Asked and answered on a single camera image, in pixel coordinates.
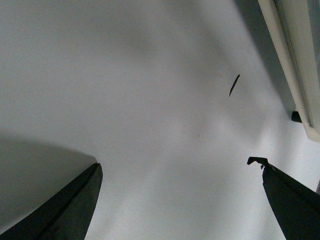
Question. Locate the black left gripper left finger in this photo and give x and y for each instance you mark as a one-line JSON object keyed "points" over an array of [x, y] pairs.
{"points": [[65, 216]]}

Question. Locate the cream toaster oven body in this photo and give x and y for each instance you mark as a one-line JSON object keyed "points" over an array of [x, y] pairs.
{"points": [[272, 20]]}

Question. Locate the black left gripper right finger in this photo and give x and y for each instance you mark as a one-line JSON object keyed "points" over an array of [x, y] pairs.
{"points": [[295, 206]]}

